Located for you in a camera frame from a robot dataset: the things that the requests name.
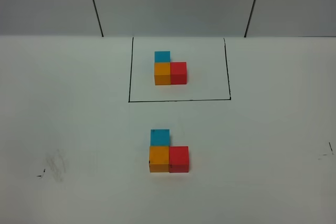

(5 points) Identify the orange template block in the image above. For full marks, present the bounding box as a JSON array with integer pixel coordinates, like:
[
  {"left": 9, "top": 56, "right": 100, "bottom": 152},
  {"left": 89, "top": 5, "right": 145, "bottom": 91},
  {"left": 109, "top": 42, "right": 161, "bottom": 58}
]
[{"left": 154, "top": 62, "right": 171, "bottom": 86}]

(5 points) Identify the red template block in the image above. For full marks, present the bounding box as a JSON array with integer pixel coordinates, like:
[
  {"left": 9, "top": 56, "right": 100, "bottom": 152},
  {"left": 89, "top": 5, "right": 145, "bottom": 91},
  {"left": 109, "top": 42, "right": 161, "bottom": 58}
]
[{"left": 170, "top": 62, "right": 187, "bottom": 85}]

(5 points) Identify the blue template block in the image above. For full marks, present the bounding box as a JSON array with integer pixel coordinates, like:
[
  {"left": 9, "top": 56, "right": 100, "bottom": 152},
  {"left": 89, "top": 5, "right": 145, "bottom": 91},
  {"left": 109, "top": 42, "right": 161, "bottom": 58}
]
[{"left": 154, "top": 51, "right": 171, "bottom": 63}]

